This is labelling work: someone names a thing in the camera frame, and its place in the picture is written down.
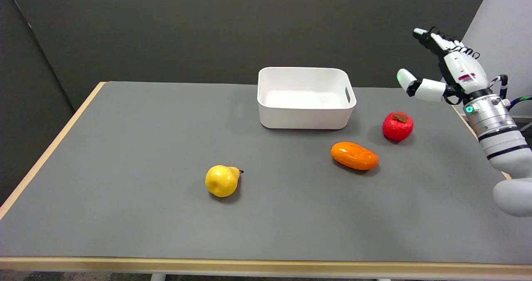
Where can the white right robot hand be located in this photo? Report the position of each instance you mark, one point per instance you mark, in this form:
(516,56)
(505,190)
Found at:
(461,71)

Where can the red persimmon fruit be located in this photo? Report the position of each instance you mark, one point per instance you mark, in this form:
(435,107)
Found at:
(397,126)

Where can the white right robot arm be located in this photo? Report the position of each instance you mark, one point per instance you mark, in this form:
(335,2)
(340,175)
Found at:
(501,135)

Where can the orange oblong fruit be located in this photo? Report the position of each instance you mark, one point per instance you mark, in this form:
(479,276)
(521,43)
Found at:
(354,156)

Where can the white plastic bin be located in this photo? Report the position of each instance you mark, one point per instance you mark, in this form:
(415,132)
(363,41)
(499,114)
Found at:
(306,98)

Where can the grey table mat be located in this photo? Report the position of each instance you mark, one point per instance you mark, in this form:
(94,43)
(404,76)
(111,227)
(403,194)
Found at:
(257,177)

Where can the yellow pear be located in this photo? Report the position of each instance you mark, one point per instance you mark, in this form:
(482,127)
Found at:
(222,181)

